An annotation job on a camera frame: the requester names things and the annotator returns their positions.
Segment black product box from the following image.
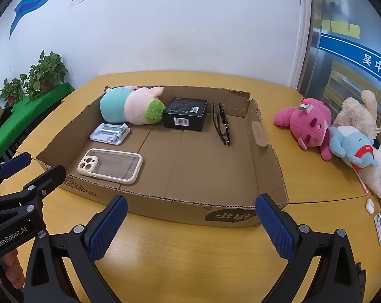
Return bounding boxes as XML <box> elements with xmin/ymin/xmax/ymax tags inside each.
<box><xmin>162</xmin><ymin>97</ymin><xmax>208</xmax><ymax>132</ymax></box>

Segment blue wave wall decal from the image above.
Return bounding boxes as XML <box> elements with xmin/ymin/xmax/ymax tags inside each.
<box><xmin>9</xmin><ymin>0</ymin><xmax>75</xmax><ymax>40</ymax></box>

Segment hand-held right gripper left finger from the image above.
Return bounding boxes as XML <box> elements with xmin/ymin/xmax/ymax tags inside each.
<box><xmin>25</xmin><ymin>195</ymin><xmax>128</xmax><ymax>303</ymax></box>

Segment white phone stand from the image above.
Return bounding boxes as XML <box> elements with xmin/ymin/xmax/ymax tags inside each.
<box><xmin>89</xmin><ymin>122</ymin><xmax>131</xmax><ymax>146</ymax></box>

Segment blue plush toy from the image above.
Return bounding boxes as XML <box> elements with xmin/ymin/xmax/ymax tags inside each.
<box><xmin>328</xmin><ymin>125</ymin><xmax>380</xmax><ymax>171</ymax></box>

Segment white plush toy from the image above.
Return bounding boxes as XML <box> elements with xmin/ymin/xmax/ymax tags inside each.
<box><xmin>351</xmin><ymin>139</ymin><xmax>381</xmax><ymax>199</ymax></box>

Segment cream phone case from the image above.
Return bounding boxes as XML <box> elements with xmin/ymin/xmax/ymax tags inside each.
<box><xmin>77</xmin><ymin>148</ymin><xmax>144</xmax><ymax>185</ymax></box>

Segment pink plush toy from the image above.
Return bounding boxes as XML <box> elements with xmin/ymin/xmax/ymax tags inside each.
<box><xmin>273</xmin><ymin>97</ymin><xmax>333</xmax><ymax>161</ymax></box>

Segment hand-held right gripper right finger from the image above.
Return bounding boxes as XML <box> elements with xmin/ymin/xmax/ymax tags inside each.
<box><xmin>254</xmin><ymin>193</ymin><xmax>366</xmax><ymax>303</ymax></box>

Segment small potted plant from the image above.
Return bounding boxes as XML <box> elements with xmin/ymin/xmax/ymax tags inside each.
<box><xmin>0</xmin><ymin>78</ymin><xmax>26</xmax><ymax>107</ymax></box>

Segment large potted plant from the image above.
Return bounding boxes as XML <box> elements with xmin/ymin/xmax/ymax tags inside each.
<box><xmin>20</xmin><ymin>49</ymin><xmax>69</xmax><ymax>100</ymax></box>

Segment wooden desktop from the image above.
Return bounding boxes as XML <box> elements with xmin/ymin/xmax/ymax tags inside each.
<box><xmin>0</xmin><ymin>69</ymin><xmax>381</xmax><ymax>303</ymax></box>

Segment dark patterned sunglasses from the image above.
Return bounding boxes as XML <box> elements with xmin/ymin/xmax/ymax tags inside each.
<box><xmin>212</xmin><ymin>103</ymin><xmax>232</xmax><ymax>147</ymax></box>

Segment green table cloth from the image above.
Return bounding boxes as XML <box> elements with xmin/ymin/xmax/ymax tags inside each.
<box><xmin>0</xmin><ymin>83</ymin><xmax>75</xmax><ymax>166</ymax></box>

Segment person's left hand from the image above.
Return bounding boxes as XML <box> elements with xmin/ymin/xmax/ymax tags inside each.
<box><xmin>2</xmin><ymin>249</ymin><xmax>26</xmax><ymax>290</ymax></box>

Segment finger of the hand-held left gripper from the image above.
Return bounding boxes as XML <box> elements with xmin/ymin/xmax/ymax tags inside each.
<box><xmin>0</xmin><ymin>151</ymin><xmax>32</xmax><ymax>196</ymax></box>
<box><xmin>18</xmin><ymin>164</ymin><xmax>67</xmax><ymax>210</ymax></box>

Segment teal and pink plush pig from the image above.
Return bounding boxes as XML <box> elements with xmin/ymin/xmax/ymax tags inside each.
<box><xmin>99</xmin><ymin>85</ymin><xmax>166</xmax><ymax>125</ymax></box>

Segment brown cardboard box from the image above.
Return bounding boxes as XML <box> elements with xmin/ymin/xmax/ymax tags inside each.
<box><xmin>36</xmin><ymin>85</ymin><xmax>290</xmax><ymax>229</ymax></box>

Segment pink pen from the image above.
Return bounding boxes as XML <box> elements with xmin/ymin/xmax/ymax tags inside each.
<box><xmin>353</xmin><ymin>170</ymin><xmax>373</xmax><ymax>198</ymax></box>

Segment cream fuzzy plush toy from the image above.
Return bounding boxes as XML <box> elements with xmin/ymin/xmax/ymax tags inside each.
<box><xmin>332</xmin><ymin>89</ymin><xmax>381</xmax><ymax>139</ymax></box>

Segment glass door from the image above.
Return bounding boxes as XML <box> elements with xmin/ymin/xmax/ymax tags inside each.
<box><xmin>310</xmin><ymin>0</ymin><xmax>381</xmax><ymax>127</ymax></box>

